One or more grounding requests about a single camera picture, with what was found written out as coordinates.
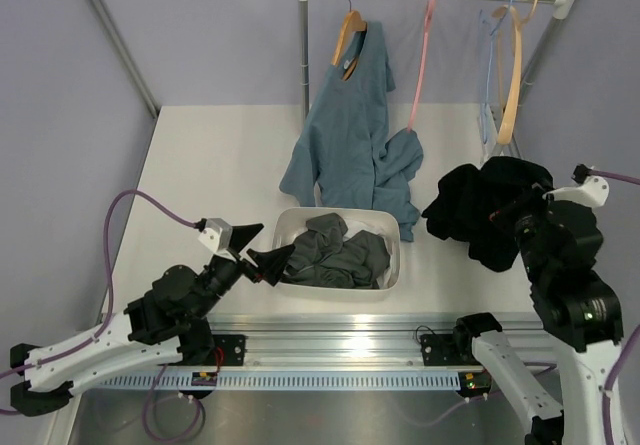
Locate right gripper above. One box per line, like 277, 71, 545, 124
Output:
488, 177, 562, 281

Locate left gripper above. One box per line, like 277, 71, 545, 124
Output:
192, 224, 294, 320

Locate black t shirt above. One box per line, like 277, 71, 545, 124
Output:
422, 156, 553, 272

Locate pink plastic hanger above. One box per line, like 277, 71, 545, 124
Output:
407, 0, 436, 131

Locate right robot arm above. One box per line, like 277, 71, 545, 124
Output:
452, 175, 639, 444

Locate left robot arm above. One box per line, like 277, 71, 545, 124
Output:
10, 218, 295, 417

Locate beige plastic hanger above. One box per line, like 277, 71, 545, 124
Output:
492, 0, 539, 146

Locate teal blue t shirt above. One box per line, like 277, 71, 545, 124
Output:
279, 21, 424, 242

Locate wooden hanger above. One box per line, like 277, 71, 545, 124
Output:
331, 0, 367, 81

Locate grey clothes in basket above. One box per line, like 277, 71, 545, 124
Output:
284, 213, 391, 290

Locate white laundry basket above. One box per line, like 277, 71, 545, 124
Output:
272, 207, 401, 303

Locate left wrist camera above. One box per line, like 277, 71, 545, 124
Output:
196, 218, 235, 260

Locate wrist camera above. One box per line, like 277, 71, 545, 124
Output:
543, 164, 609, 209
196, 218, 235, 260

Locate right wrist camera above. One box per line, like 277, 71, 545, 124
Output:
543, 164, 609, 209

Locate light blue cable duct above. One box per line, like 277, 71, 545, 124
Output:
95, 369, 461, 391

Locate aluminium mounting rail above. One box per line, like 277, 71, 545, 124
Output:
149, 312, 556, 371

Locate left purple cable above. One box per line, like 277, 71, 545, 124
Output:
0, 189, 207, 440

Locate purple cable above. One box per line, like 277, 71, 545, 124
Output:
0, 189, 207, 440
399, 167, 640, 445

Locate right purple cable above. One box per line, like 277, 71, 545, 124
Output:
399, 167, 640, 445

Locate light blue wire hanger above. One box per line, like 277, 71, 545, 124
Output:
477, 10, 505, 145

